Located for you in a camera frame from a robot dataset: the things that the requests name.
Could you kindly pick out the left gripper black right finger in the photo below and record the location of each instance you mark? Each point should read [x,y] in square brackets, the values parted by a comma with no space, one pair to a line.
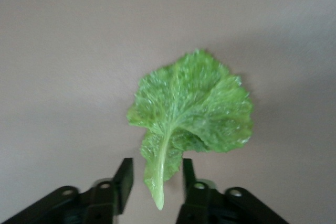
[194,197]

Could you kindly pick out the green lettuce leaf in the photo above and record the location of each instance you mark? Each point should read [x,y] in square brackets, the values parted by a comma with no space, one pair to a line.
[189,103]

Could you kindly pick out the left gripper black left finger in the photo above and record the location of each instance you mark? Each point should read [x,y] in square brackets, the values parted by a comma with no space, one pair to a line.
[123,184]

